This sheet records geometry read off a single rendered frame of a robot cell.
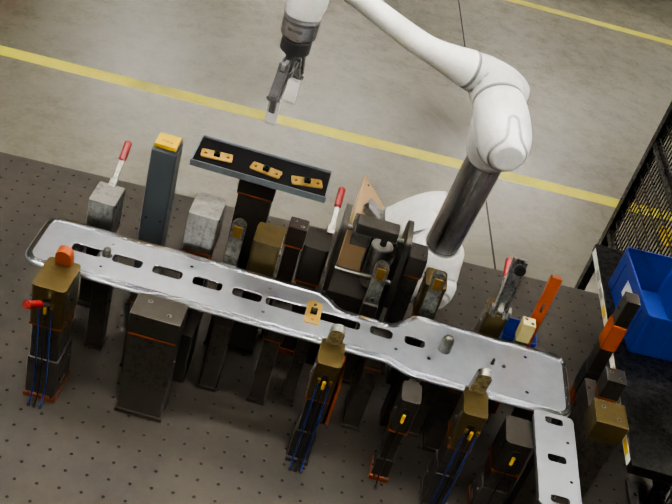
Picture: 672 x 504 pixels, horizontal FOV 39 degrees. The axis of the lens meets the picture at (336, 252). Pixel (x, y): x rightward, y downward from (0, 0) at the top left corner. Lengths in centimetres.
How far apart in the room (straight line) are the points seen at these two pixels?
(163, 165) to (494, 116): 88
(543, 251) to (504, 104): 252
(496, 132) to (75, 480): 128
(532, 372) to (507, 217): 259
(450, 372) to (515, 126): 62
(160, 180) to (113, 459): 75
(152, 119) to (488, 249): 181
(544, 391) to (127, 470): 102
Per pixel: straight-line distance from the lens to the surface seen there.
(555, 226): 508
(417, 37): 240
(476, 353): 243
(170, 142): 256
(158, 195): 263
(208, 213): 241
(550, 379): 246
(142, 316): 220
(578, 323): 322
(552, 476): 223
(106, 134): 474
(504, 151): 232
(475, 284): 318
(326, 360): 218
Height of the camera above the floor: 251
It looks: 36 degrees down
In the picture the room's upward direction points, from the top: 18 degrees clockwise
